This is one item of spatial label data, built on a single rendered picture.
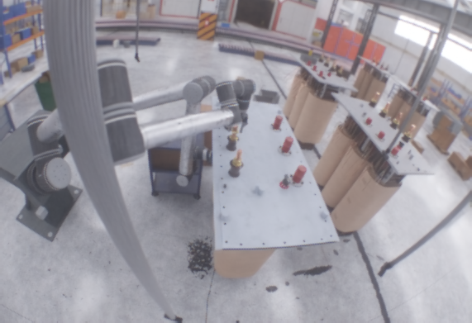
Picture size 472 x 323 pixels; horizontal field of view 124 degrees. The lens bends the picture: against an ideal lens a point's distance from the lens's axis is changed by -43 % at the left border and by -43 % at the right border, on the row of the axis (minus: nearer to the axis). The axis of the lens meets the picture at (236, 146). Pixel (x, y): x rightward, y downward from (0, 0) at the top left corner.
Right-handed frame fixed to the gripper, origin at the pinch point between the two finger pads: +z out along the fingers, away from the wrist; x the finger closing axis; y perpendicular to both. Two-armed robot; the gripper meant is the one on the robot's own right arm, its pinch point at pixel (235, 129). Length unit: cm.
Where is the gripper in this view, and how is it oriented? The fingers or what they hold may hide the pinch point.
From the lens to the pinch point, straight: 158.5
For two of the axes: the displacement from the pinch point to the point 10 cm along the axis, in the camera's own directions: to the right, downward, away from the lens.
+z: -1.9, 7.7, 6.1
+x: -9.8, -1.1, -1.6
